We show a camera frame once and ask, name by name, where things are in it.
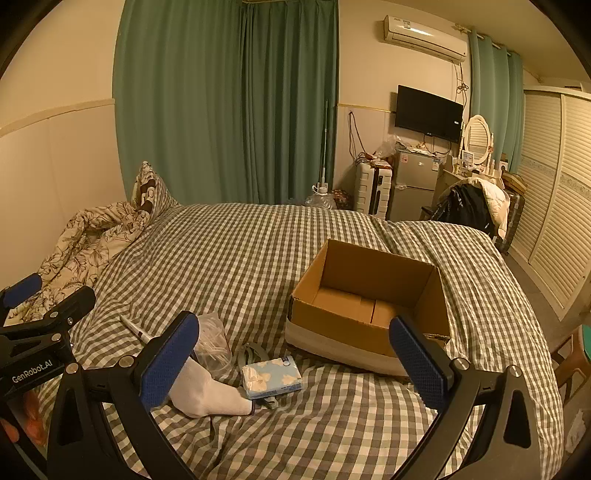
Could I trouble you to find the cream dressing table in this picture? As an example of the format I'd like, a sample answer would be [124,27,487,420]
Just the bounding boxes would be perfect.
[436,164,505,200]

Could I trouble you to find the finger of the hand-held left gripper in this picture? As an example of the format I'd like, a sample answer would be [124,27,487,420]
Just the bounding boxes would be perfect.
[0,272,43,315]
[0,285,97,352]

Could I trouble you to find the cream louvered wardrobe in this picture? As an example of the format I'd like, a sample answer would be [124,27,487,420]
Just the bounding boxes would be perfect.
[505,85,591,322]

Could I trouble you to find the cardboard box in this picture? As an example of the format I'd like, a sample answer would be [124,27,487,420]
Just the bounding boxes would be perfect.
[285,239,452,377]

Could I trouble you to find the large clear water jug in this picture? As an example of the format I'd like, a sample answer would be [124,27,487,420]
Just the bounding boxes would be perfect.
[305,182,338,209]

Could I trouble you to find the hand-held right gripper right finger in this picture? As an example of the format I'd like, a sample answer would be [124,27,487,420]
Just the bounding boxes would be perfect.
[389,315,550,480]

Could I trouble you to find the black wall television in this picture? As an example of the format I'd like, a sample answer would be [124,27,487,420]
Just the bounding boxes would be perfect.
[394,85,464,144]

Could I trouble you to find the white padded coat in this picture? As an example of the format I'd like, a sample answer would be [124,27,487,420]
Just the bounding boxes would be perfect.
[479,178,509,239]

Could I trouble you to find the hanging wall cables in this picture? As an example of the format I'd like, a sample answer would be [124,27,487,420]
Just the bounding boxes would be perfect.
[348,110,366,161]

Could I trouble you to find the green curtain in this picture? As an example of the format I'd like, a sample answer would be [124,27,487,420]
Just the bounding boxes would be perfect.
[113,0,247,206]
[242,0,340,206]

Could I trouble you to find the grey mop pole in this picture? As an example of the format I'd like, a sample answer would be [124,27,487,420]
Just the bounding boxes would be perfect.
[320,99,331,185]

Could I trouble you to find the floral quilt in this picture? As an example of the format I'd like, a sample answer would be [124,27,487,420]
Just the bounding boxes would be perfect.
[7,200,153,324]

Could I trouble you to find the grey-green strap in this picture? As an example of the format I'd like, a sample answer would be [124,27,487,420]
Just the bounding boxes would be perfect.
[238,344,283,409]

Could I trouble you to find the wooden stool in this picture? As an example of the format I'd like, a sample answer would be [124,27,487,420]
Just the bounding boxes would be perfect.
[551,331,588,389]

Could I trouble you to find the clear plastic bag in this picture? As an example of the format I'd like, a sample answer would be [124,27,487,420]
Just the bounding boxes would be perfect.
[193,313,234,376]
[376,135,404,160]

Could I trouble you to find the silver small fridge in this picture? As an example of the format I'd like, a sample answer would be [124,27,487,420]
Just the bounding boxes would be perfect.
[387,148,444,222]

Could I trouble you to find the white air conditioner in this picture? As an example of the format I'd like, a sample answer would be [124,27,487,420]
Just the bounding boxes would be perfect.
[382,15,468,63]

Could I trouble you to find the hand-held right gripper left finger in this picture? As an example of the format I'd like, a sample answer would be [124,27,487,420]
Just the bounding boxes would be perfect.
[46,311,200,480]

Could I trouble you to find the light teal curtain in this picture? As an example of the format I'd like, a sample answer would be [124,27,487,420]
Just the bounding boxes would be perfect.
[468,28,525,176]

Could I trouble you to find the black jacket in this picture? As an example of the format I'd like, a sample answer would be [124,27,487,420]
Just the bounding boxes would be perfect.
[433,182,491,230]

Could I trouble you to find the person's left hand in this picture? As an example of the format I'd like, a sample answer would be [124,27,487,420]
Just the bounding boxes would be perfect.
[0,388,52,449]

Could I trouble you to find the oval white vanity mirror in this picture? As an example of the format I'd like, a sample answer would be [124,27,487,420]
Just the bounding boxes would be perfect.
[463,115,492,168]

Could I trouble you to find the brown patterned pillow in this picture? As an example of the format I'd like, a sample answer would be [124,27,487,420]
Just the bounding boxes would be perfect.
[131,161,183,217]

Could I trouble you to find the white sock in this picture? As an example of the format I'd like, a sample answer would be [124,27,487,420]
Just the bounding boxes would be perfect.
[168,357,256,418]

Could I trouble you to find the white pen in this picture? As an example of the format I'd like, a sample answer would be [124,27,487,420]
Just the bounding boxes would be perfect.
[119,315,153,344]

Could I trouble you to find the white suitcase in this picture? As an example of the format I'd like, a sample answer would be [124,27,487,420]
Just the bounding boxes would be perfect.
[355,162,393,219]

